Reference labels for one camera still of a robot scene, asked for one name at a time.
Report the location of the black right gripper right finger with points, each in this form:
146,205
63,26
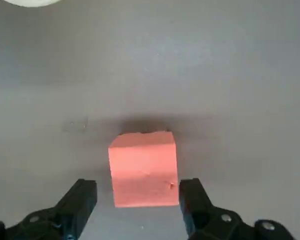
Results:
200,212

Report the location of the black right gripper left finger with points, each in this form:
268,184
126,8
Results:
72,205

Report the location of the red foam cube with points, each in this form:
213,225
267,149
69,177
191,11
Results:
142,170

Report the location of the wooden mug tree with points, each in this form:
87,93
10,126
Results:
32,2

